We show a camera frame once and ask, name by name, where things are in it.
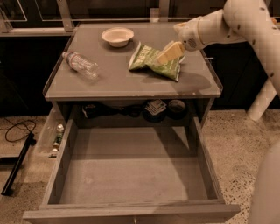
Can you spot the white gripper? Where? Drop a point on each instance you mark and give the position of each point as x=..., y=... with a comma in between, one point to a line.
x=189, y=35

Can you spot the green jalapeno chip bag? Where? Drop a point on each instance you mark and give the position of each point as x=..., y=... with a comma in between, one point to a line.
x=144, y=57

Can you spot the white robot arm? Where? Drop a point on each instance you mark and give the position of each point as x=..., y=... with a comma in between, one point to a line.
x=239, y=21

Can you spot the grey cabinet with top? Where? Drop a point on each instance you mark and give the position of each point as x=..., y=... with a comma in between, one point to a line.
x=116, y=83

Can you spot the open grey top drawer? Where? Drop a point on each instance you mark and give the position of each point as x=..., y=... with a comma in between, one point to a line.
x=133, y=175

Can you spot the white paper bowl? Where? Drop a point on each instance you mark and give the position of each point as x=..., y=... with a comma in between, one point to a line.
x=117, y=36

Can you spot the stack of cards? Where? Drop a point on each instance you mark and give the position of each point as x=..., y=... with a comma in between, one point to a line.
x=155, y=107

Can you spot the clear plastic water bottle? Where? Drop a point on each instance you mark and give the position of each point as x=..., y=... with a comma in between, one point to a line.
x=81, y=64

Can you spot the metal window railing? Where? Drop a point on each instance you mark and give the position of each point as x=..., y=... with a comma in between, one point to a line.
x=31, y=18

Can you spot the clear plastic storage bin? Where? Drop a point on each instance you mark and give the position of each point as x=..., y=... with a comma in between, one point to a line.
x=50, y=137

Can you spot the black floor stand bar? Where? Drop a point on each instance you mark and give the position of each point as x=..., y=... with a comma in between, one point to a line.
x=17, y=163

